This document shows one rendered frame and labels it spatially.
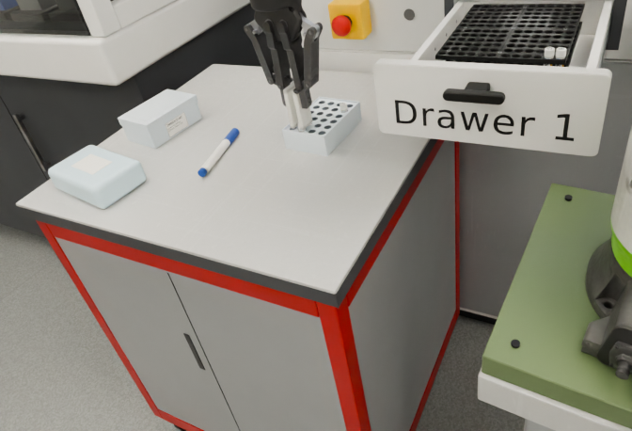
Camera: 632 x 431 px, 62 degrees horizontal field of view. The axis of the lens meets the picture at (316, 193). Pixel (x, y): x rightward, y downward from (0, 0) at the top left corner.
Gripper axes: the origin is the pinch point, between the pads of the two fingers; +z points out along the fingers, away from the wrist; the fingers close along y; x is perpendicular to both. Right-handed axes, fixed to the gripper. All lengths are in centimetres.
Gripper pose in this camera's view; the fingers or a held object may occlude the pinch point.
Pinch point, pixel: (297, 105)
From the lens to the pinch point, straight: 86.5
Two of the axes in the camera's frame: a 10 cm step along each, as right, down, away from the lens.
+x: 5.2, -5.7, 6.4
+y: 8.4, 2.0, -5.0
